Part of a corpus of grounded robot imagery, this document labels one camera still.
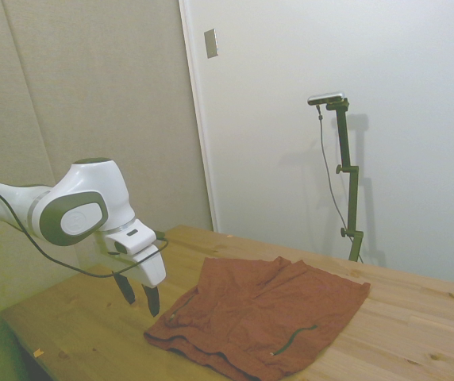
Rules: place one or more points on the silver camera on stand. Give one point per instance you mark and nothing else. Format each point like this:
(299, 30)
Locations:
(326, 98)

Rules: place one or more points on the rust red shorts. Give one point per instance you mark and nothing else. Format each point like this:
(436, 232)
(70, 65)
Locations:
(251, 309)

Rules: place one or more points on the dark camera stand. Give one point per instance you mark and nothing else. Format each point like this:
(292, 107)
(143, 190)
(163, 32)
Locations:
(346, 143)

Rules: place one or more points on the white door frame trim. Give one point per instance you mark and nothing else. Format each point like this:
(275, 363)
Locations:
(196, 99)

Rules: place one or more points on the small orange tape piece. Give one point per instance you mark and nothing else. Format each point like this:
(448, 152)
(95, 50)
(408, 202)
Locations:
(38, 352)

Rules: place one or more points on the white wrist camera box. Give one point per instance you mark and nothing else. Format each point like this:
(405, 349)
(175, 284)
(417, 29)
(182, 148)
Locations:
(139, 240)

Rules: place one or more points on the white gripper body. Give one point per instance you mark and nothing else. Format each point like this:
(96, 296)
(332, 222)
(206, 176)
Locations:
(151, 270)

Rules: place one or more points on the grey wall switch plate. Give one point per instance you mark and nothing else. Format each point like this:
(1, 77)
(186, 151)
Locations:
(211, 43)

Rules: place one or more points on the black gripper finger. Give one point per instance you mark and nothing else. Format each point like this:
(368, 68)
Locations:
(126, 289)
(151, 301)

